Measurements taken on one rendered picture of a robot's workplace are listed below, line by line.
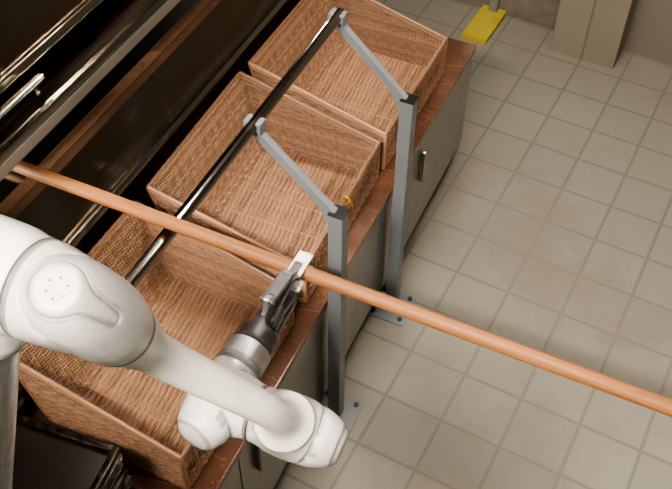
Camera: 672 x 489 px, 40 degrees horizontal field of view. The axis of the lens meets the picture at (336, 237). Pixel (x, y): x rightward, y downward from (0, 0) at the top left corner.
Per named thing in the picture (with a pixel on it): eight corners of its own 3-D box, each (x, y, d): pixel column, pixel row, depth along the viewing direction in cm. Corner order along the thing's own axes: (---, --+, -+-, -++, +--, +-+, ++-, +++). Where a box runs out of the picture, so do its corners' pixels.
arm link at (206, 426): (213, 377, 172) (276, 402, 168) (169, 444, 162) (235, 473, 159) (207, 344, 164) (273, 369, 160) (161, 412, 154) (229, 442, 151)
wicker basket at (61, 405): (24, 417, 230) (-6, 354, 209) (148, 262, 264) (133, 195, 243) (190, 495, 216) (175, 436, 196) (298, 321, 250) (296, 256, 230)
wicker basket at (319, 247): (155, 254, 266) (140, 186, 245) (244, 135, 301) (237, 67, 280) (307, 307, 253) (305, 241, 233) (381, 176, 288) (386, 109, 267)
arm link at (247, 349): (216, 375, 171) (232, 351, 175) (259, 393, 168) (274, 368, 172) (212, 347, 164) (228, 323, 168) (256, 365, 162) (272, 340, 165)
